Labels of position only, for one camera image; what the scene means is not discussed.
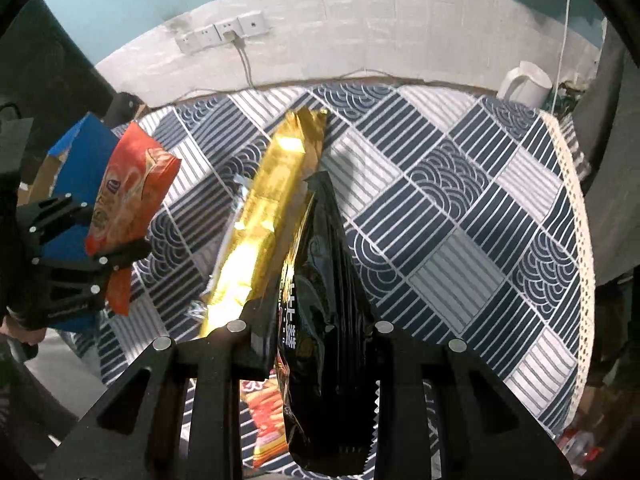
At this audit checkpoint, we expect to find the long yellow snack packet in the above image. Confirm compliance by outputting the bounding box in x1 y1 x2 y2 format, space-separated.
197 108 329 338

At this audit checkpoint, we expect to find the black wardrobe cover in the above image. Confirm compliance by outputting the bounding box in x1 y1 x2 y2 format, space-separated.
0 0 121 161

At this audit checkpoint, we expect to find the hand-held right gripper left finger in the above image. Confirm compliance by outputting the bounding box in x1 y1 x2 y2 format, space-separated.
59 300 281 480

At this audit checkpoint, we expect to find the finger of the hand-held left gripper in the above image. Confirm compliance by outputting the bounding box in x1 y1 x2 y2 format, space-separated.
17 195 93 247
34 237 153 314

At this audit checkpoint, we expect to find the red snack packet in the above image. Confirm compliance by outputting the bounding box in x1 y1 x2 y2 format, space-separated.
240 377 291 468

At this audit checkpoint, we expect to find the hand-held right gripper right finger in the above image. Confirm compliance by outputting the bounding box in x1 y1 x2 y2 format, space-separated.
367 320 573 480

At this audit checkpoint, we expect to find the black snack packet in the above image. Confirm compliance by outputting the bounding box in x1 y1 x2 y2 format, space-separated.
272 171 381 478

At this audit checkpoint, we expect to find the person's left hand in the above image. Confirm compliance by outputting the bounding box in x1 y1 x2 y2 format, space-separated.
0 312 43 346

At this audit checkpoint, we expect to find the clear plastic bottle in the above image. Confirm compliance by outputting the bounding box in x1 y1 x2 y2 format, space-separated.
557 430 598 471

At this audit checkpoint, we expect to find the navy patterned tablecloth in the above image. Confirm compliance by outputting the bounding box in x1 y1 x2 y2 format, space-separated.
75 82 596 478

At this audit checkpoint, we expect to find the blue cardboard box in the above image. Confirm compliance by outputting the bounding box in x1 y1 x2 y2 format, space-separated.
30 112 133 333

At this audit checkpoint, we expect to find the white cord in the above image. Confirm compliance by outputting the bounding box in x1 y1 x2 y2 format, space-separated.
550 0 573 106

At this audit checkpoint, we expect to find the grey plug with cable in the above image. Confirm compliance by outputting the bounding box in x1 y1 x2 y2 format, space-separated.
222 31 253 88

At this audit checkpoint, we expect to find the orange snack packet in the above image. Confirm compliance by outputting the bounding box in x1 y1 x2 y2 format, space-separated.
84 121 182 317

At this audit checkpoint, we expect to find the white electric kettle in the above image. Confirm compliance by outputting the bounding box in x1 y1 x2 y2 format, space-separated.
496 61 552 109

